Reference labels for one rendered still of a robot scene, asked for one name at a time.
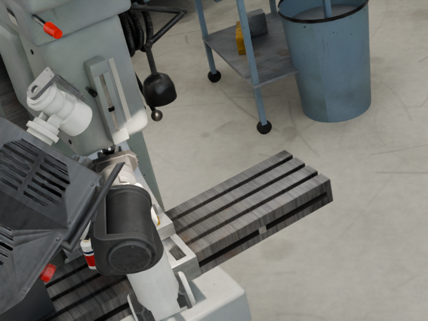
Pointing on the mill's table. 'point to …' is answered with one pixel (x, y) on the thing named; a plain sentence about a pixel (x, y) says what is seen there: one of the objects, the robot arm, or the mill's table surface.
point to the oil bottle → (88, 253)
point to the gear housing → (60, 17)
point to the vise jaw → (165, 230)
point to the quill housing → (62, 62)
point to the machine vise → (180, 255)
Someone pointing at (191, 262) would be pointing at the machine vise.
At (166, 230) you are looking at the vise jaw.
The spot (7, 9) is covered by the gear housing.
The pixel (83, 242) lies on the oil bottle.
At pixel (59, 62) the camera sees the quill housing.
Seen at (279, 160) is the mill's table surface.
